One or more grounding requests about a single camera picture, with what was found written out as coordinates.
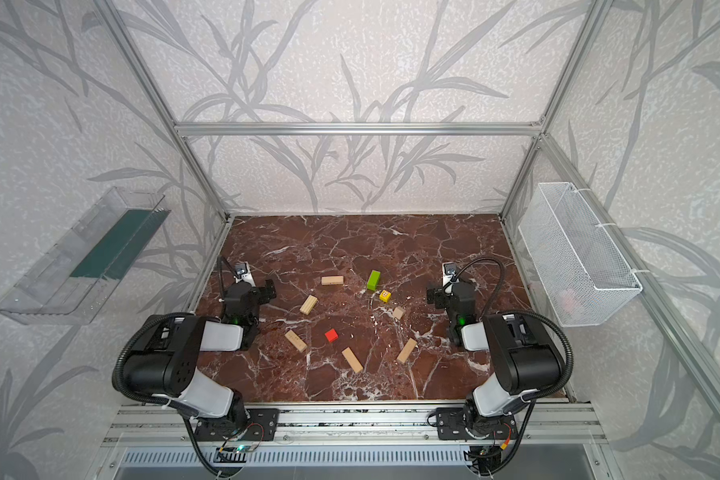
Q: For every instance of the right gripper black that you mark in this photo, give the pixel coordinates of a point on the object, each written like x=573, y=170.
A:
x=442, y=295

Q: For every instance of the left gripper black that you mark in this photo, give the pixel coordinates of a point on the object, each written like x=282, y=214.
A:
x=255, y=293

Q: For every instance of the natural wood block top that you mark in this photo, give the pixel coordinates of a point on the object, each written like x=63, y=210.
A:
x=332, y=280

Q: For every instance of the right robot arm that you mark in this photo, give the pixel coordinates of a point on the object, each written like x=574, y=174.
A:
x=530, y=356

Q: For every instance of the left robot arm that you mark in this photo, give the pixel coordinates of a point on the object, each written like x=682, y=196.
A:
x=159, y=363

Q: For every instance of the grooved natural wood block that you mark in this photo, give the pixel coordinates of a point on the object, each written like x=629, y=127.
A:
x=308, y=305

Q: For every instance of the green long block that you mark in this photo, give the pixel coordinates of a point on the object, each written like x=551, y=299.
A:
x=373, y=280

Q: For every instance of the red cube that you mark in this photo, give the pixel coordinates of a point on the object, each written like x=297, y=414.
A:
x=331, y=335

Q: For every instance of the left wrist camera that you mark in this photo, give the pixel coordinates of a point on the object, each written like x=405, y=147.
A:
x=242, y=273

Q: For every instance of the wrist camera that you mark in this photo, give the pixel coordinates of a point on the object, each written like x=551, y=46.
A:
x=449, y=271
x=242, y=273

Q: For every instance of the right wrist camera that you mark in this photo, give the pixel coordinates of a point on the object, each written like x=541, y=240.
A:
x=449, y=271

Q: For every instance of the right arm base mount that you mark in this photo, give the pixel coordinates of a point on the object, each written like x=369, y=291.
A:
x=462, y=423

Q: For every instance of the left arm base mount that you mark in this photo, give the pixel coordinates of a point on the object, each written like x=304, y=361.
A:
x=257, y=424

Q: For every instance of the white wire wall basket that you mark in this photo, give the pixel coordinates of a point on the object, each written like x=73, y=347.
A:
x=584, y=274

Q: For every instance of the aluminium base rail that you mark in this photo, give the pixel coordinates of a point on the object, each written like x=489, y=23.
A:
x=362, y=423

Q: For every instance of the clear plastic wall bin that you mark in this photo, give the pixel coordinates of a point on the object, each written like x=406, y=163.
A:
x=71, y=282

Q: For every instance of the aluminium frame crossbar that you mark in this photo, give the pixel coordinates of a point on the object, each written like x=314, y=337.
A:
x=192, y=129

